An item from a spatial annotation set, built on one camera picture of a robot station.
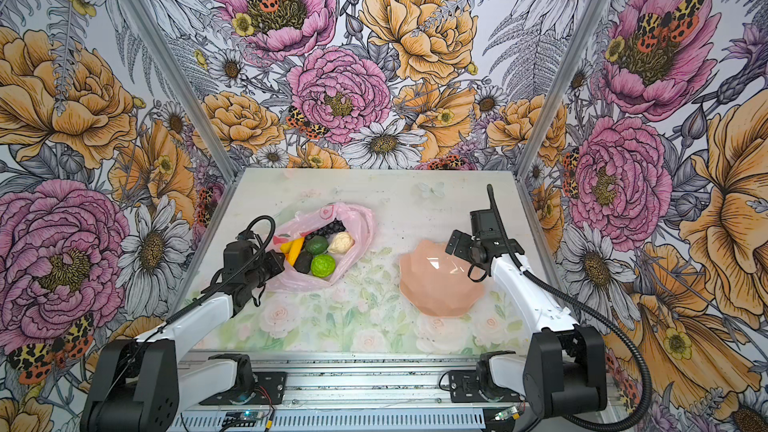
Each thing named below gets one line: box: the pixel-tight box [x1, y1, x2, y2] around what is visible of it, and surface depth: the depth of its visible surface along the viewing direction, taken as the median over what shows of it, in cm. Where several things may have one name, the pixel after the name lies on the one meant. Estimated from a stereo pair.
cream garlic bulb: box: [328, 232, 355, 254], surface depth 98 cm
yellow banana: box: [280, 237, 305, 266], surface depth 95 cm
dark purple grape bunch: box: [306, 218, 347, 240], surface depth 102 cm
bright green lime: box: [310, 254, 336, 278], surface depth 93 cm
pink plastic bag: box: [265, 202, 377, 291], surface depth 95 cm
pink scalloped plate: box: [399, 240, 485, 317], surface depth 90 cm
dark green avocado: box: [305, 235, 329, 255], surface depth 98 cm
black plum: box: [293, 249, 313, 274], surface depth 93 cm
